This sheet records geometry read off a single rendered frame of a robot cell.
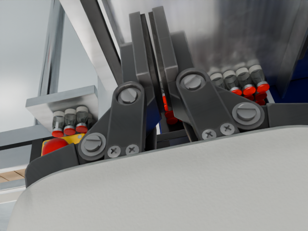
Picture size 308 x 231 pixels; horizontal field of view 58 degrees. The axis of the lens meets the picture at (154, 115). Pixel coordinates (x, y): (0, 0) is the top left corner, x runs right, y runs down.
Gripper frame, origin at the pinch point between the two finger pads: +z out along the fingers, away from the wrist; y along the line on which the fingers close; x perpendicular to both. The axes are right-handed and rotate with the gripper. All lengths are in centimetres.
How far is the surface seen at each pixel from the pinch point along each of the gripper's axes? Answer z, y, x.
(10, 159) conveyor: 20, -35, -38
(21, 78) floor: 113, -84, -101
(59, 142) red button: 12.3, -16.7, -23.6
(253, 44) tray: 22.6, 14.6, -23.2
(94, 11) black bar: 20.8, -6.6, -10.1
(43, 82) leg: 43, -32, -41
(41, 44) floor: 112, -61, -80
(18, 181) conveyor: 16, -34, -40
